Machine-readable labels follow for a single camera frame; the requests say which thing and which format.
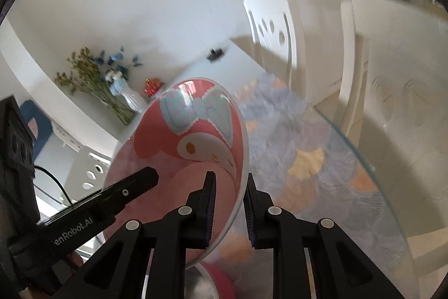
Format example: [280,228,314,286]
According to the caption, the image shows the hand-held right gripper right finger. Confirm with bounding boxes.
[244,173,410,299]

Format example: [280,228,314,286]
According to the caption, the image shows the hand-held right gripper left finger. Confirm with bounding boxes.
[58,171,216,299]

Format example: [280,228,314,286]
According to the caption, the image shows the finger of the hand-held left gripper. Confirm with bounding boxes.
[75,166,159,215]

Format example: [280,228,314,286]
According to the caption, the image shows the pink cartoon bowl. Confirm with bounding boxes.
[102,77,250,266]

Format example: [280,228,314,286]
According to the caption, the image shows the pink steel bowl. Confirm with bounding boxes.
[182,262,237,299]

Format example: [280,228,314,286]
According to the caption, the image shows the white dining chair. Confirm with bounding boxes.
[75,148,114,201]
[331,0,448,180]
[243,0,309,89]

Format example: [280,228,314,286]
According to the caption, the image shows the white carved shelf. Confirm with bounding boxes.
[52,122,88,152]

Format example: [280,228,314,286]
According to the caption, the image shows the grey orange patterned tablecloth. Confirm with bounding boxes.
[210,73,400,299]

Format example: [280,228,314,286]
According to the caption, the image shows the white ribbed vase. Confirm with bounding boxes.
[119,89,148,114]

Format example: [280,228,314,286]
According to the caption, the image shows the red cup with saucer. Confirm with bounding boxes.
[144,78,165,97]

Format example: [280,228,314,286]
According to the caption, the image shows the blue and white flowers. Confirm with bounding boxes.
[94,47,142,93]

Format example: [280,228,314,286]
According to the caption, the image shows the glass vase green stems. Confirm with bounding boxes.
[54,47,135,126]

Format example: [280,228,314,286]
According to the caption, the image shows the small black knob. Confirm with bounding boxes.
[206,47,225,62]

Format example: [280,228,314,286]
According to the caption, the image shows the thick black cable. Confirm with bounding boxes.
[33,166,76,207]

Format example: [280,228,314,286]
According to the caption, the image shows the blue wall hanging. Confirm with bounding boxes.
[19,101,53,159]

